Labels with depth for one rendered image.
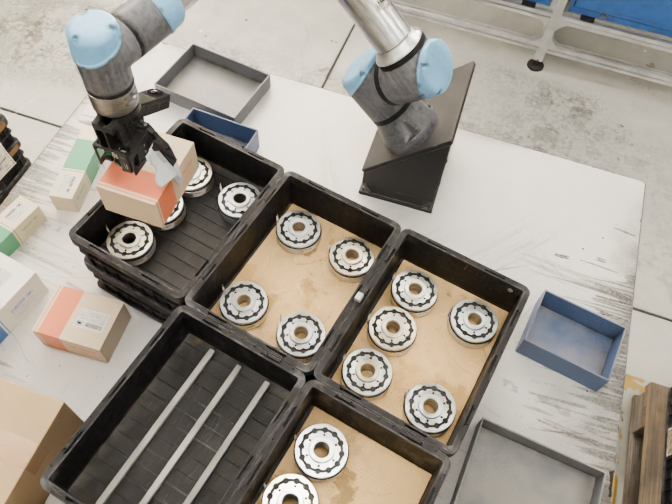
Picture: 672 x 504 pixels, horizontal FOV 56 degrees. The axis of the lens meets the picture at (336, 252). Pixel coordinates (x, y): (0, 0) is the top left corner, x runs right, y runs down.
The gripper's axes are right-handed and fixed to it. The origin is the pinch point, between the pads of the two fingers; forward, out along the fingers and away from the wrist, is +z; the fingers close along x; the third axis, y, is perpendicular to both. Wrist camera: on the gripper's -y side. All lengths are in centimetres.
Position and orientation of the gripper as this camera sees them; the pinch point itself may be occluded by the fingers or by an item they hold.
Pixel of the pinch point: (148, 170)
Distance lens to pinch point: 126.1
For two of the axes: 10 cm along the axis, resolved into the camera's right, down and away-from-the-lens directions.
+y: -3.3, 8.0, -5.0
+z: -0.5, 5.2, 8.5
